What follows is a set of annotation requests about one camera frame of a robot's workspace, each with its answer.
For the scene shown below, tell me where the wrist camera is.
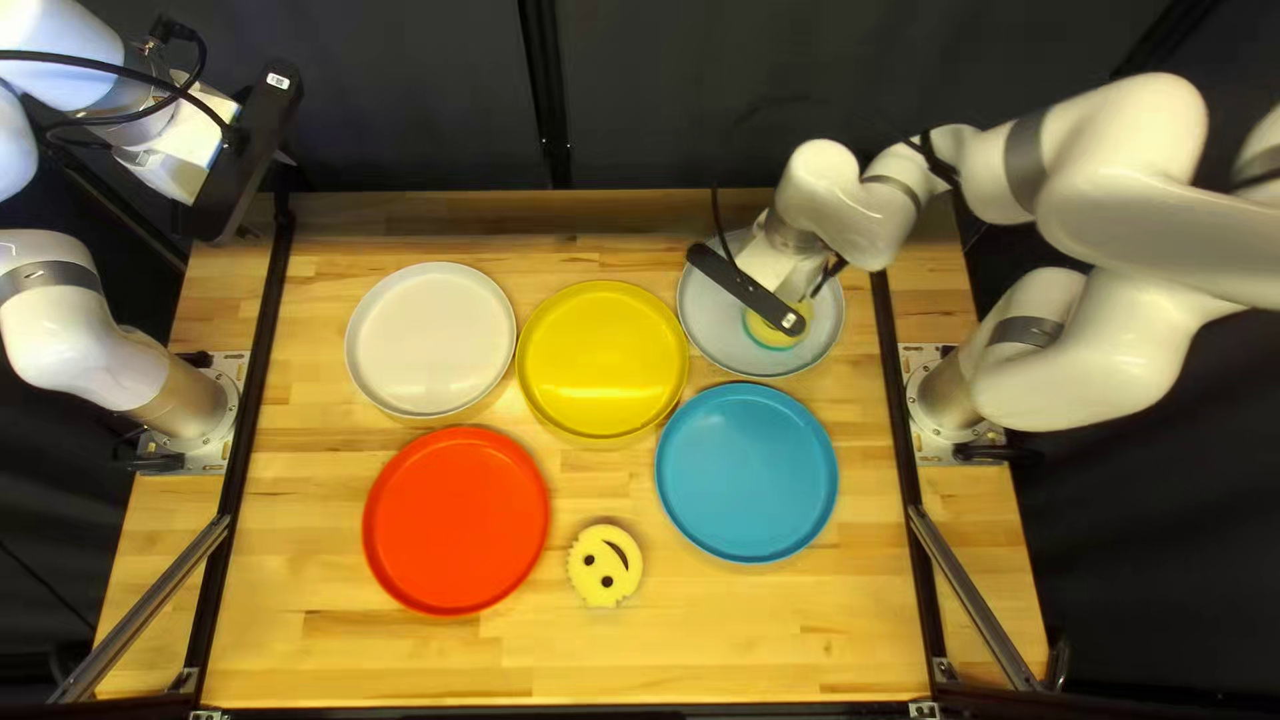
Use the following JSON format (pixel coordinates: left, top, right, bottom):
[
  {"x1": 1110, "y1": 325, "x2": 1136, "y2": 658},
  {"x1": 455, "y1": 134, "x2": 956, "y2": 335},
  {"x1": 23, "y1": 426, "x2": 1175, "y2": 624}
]
[
  {"x1": 193, "y1": 62, "x2": 305, "y2": 242},
  {"x1": 686, "y1": 243, "x2": 809, "y2": 337}
]

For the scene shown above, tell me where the black base cable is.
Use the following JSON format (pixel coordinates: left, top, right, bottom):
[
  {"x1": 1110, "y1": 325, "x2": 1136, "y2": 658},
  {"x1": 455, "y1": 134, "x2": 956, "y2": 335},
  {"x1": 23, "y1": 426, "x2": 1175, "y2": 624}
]
[
  {"x1": 955, "y1": 440, "x2": 1043, "y2": 464},
  {"x1": 113, "y1": 445, "x2": 188, "y2": 474}
]

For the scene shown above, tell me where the yellow round plate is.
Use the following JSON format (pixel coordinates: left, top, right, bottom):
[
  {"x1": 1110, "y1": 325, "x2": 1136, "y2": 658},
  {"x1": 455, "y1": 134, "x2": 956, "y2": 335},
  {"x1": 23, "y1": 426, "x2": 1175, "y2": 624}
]
[{"x1": 516, "y1": 280, "x2": 690, "y2": 441}]

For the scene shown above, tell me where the orange round plate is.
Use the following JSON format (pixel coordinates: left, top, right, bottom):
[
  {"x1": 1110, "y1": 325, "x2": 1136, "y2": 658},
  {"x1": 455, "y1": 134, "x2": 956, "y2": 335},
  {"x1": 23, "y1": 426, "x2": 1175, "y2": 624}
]
[{"x1": 362, "y1": 427, "x2": 551, "y2": 616}]

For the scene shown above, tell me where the black frame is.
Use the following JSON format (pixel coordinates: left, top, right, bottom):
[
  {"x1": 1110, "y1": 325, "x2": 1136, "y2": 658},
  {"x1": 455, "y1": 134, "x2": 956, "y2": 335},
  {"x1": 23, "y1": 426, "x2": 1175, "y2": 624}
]
[{"x1": 45, "y1": 0, "x2": 1280, "y2": 720}]

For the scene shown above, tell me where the teal round plate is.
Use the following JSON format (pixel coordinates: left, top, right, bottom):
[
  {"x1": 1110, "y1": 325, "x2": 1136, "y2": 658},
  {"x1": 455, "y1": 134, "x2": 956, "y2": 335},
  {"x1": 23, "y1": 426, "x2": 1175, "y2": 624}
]
[{"x1": 655, "y1": 382, "x2": 839, "y2": 564}]

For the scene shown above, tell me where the yellow smiling face sponge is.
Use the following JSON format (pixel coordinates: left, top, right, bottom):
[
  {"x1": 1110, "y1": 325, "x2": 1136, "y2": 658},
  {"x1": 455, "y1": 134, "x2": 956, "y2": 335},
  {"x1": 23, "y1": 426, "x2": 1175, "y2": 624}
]
[
  {"x1": 566, "y1": 524, "x2": 644, "y2": 609},
  {"x1": 742, "y1": 295, "x2": 814, "y2": 351}
]

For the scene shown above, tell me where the light grey round plate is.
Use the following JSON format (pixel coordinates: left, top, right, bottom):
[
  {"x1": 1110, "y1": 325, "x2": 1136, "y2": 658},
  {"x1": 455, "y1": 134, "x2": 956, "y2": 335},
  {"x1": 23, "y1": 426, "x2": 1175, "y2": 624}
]
[{"x1": 345, "y1": 262, "x2": 518, "y2": 419}]

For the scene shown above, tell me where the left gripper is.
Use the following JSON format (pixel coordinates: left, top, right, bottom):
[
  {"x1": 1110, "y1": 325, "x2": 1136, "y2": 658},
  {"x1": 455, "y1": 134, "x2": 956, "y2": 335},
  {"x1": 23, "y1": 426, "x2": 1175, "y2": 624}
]
[{"x1": 113, "y1": 93, "x2": 247, "y2": 207}]

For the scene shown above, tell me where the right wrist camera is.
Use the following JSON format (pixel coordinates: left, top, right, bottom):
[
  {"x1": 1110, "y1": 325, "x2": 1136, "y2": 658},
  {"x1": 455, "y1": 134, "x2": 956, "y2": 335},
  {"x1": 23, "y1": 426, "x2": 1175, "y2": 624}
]
[{"x1": 686, "y1": 243, "x2": 809, "y2": 337}]

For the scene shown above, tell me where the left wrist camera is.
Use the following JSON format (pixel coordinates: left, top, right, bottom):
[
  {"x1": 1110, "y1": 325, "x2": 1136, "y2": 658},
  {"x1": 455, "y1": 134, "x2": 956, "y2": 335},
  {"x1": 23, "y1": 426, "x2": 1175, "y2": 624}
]
[{"x1": 193, "y1": 62, "x2": 305, "y2": 242}]

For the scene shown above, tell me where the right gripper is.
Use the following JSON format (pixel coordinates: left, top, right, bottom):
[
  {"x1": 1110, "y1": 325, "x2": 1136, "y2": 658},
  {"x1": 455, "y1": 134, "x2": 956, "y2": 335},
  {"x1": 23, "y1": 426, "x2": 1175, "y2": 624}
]
[{"x1": 737, "y1": 236, "x2": 850, "y2": 305}]

